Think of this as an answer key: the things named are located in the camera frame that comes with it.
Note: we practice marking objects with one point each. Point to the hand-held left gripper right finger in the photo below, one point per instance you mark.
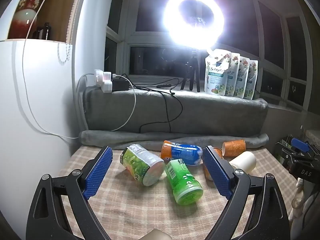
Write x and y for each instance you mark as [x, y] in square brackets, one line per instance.
[217, 175]

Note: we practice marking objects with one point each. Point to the person's right forearm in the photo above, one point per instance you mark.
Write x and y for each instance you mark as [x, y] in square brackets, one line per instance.
[297, 200]

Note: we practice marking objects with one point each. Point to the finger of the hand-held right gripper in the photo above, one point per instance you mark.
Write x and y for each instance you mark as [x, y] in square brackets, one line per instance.
[300, 145]
[286, 153]

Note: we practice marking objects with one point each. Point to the white power strip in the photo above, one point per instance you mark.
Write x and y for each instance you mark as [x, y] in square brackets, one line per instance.
[100, 78]

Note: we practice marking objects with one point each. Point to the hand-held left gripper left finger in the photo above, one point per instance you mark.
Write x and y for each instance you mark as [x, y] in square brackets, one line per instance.
[97, 173]

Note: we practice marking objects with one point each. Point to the checked tablecloth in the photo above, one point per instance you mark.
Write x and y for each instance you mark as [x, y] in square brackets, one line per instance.
[140, 205]

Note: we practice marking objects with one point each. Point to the black power adapter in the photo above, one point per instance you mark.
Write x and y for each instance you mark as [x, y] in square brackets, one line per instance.
[120, 85]

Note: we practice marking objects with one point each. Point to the cream paper cup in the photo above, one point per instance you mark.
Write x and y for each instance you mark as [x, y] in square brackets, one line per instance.
[243, 162]

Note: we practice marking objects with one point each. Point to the green label can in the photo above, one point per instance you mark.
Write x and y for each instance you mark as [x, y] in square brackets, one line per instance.
[140, 162]

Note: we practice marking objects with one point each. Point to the large floral refill pouch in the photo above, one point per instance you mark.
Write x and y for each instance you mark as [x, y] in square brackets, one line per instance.
[216, 75]

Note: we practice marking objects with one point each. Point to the plain orange cup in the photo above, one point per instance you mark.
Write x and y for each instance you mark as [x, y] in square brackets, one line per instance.
[218, 152]

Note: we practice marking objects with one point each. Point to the white window frame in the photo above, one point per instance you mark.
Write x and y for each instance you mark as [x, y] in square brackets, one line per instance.
[130, 40]

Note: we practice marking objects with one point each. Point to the beige rounded object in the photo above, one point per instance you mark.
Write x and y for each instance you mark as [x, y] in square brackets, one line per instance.
[156, 235]

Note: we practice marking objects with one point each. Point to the green plastic bottle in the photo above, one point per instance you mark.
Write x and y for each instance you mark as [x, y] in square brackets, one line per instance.
[182, 182]

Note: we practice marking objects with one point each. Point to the dark glass bottle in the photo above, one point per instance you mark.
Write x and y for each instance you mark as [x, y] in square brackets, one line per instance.
[40, 33]
[47, 31]

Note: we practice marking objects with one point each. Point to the black tripod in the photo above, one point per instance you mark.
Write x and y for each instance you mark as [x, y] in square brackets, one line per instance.
[192, 70]

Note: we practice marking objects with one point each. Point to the orange patterned paper cup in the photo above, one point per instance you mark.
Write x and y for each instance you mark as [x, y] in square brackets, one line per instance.
[235, 148]

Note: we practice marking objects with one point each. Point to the grey blanket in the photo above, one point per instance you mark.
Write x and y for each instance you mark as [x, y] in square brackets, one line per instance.
[150, 110]

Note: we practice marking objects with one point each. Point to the red and white vase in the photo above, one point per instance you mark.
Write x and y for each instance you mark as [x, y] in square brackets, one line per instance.
[25, 10]

